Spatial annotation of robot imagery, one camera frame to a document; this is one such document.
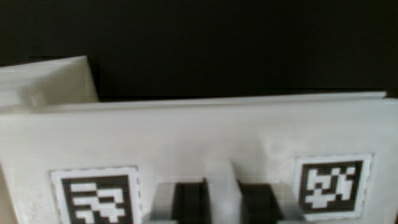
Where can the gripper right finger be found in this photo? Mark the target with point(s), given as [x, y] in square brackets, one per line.
[259, 207]

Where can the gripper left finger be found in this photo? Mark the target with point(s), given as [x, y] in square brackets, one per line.
[190, 203]

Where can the white cabinet door panel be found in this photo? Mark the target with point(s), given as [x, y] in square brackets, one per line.
[170, 136]

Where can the white cabinet body box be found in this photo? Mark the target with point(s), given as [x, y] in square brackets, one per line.
[46, 83]

